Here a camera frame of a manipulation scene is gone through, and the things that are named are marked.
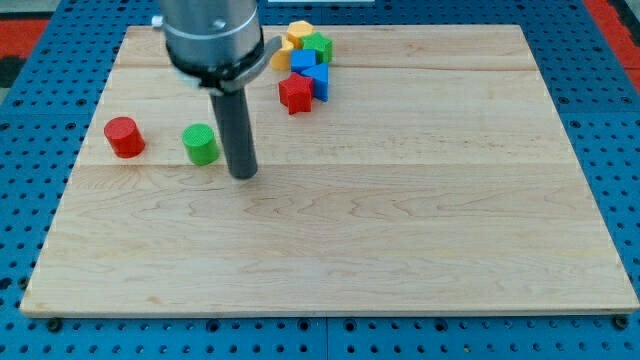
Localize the red star block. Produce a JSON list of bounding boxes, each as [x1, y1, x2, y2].
[[278, 72, 314, 115]]

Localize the blue triangle block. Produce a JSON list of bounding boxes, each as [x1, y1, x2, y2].
[[301, 63, 329, 102]]

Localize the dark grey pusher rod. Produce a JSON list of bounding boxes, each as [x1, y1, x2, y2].
[[210, 89, 258, 180]]

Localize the blue cube block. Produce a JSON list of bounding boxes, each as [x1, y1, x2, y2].
[[290, 49, 317, 73]]

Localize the green cylinder block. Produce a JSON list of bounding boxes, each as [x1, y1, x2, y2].
[[182, 123, 220, 166]]

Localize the green star block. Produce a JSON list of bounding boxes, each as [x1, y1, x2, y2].
[[302, 32, 333, 63]]

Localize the yellow rounded block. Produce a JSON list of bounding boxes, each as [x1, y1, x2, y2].
[[269, 35, 295, 71]]

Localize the yellow hexagon block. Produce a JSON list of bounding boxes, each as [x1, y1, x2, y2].
[[286, 20, 314, 49]]

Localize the red cylinder block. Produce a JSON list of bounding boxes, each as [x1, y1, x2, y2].
[[103, 117, 146, 158]]

